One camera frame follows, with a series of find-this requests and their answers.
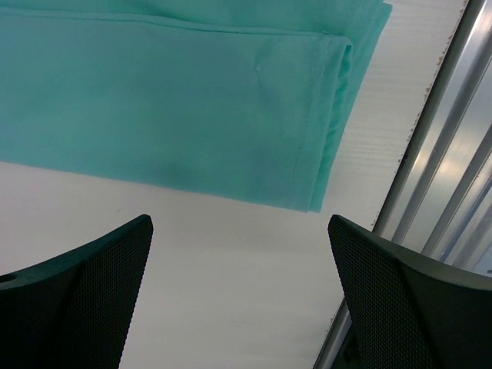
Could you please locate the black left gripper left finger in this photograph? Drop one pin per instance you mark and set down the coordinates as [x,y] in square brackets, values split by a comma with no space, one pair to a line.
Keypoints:
[75,310]

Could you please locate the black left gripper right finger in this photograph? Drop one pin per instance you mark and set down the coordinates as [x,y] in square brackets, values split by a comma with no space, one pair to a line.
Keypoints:
[409,310]

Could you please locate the teal t shirt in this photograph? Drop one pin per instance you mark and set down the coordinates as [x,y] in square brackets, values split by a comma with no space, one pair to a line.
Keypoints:
[241,99]

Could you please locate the aluminium mounting rail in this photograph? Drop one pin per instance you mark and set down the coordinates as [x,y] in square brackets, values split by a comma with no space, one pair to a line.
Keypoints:
[440,202]

